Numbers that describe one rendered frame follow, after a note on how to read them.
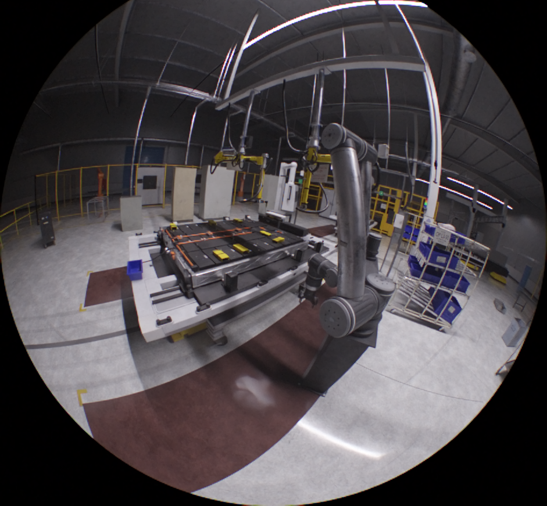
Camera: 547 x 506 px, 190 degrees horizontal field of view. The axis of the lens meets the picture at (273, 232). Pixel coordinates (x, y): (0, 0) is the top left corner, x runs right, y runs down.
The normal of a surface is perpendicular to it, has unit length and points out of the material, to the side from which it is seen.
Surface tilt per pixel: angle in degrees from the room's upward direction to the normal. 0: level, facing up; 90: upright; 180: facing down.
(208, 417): 0
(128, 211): 90
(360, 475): 0
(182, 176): 90
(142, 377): 0
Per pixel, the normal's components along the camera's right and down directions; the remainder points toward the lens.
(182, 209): 0.73, 0.29
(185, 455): 0.15, -0.95
